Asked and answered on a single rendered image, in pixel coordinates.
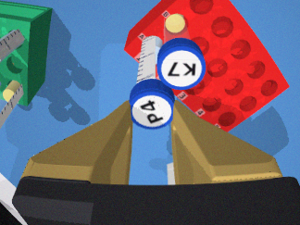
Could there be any red tube rack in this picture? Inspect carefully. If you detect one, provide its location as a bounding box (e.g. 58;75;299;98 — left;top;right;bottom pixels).
124;0;290;132

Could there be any blue bench mat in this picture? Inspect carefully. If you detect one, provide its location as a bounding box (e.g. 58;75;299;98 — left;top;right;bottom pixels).
0;0;300;188

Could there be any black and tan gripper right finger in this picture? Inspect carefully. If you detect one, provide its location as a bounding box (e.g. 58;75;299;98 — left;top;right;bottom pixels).
171;100;283;184

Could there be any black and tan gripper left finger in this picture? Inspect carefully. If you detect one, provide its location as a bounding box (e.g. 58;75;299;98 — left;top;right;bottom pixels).
21;100;133;184

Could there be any white tube rack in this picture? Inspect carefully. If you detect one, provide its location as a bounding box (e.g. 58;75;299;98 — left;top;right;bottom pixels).
167;163;175;184

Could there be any green test tube rack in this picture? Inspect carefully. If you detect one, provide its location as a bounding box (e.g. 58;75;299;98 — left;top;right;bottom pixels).
0;1;53;106

